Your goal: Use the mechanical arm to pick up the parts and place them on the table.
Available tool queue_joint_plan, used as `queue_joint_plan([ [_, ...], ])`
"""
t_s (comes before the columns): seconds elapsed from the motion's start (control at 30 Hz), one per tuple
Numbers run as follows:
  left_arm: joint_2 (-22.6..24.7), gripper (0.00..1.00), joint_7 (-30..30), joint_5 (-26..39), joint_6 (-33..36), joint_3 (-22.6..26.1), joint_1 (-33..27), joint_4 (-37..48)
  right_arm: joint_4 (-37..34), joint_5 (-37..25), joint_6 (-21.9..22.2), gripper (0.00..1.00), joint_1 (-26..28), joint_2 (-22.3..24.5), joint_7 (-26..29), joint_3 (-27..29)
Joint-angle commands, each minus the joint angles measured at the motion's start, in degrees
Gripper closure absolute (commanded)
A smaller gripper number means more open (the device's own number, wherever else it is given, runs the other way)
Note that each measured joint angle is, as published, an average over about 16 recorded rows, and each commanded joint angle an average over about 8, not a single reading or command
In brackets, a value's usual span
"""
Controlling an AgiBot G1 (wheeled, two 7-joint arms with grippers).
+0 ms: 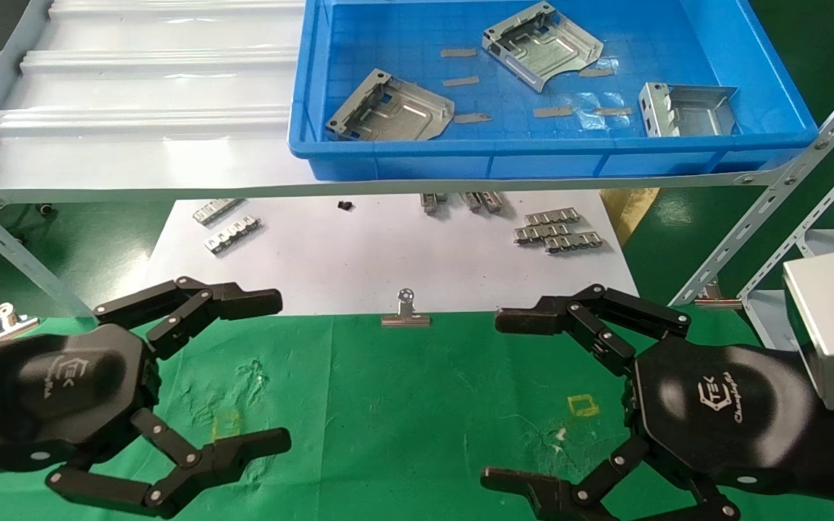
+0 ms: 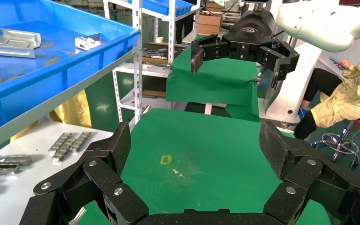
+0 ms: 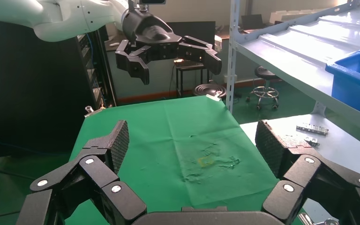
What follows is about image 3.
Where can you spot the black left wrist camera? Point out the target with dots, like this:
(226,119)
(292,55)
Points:
(152,1)

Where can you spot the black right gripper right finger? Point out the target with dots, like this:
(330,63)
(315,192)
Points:
(298,169)

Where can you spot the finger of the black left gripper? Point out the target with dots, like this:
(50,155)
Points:
(135,66)
(211,60)

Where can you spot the silver binder clip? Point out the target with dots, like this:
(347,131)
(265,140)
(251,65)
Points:
(318,221)
(213,97)
(93,111)

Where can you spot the black server rack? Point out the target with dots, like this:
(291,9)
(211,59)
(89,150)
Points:
(100,77)

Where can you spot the white wall socket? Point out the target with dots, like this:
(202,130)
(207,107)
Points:
(229,78)

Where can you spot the black ribbed round disc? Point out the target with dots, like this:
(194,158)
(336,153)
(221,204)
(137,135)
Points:
(209,90)

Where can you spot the toothed metal strip part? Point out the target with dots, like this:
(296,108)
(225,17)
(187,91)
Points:
(312,129)
(312,141)

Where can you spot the small black side table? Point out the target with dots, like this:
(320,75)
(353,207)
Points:
(189,66)

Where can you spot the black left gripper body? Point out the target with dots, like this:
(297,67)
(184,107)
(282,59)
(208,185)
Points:
(149,31)

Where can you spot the large black panel board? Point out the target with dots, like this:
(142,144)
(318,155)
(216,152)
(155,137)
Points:
(27,87)

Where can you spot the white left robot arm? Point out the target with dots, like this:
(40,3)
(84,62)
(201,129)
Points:
(68,18)

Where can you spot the white metal shelf rack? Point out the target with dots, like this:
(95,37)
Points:
(291,52)

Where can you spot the green table cloth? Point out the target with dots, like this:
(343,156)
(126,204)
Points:
(167,130)

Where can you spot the blue plastic bin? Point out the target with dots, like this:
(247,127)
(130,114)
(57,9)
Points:
(354,90)

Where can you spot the black stool chrome base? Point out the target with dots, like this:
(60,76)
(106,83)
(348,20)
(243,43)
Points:
(264,74)

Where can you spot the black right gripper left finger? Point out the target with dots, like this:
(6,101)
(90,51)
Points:
(96,174)

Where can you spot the yellow square marker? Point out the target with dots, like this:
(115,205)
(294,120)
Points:
(199,161)

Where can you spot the dark laptop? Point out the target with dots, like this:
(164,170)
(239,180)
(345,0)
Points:
(252,21)

